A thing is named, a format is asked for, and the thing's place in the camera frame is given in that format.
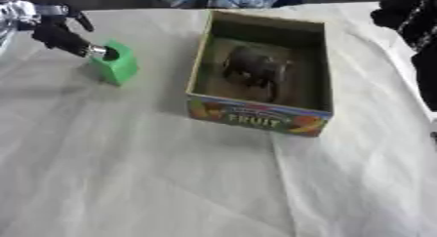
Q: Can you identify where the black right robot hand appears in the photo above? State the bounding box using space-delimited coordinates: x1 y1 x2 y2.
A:
369 0 437 112

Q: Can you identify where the printed cardboard box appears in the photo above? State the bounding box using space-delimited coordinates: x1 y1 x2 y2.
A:
184 9 335 138

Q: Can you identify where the green block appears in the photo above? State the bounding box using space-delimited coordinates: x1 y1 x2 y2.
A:
87 39 140 87

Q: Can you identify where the dark grey soft toy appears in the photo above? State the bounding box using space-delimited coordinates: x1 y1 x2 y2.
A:
219 45 294 103

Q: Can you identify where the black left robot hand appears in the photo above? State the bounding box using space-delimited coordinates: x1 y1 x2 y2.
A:
0 0 122 61

